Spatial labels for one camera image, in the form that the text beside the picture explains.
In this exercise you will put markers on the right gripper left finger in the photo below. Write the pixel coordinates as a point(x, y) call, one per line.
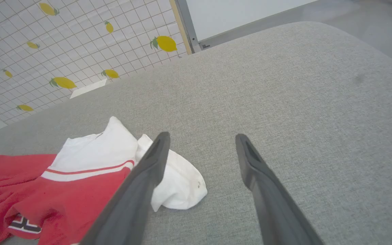
point(131, 200)

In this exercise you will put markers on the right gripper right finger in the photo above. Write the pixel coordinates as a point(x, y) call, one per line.
point(274, 200)

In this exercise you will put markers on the red and white garment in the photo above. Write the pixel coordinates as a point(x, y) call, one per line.
point(66, 197)

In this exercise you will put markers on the grey fabric sofa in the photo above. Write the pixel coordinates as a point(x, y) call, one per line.
point(284, 112)

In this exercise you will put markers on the white flat board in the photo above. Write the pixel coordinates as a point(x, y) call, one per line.
point(88, 88)

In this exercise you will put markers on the lemon print grid mat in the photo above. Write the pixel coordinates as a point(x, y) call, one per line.
point(80, 41)

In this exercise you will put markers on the wooden edge strip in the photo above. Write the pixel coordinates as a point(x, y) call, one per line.
point(181, 27)

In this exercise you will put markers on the white partition panel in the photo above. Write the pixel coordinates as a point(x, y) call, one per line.
point(230, 15)

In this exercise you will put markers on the grey metal frame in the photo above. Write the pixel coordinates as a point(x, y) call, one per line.
point(191, 30)

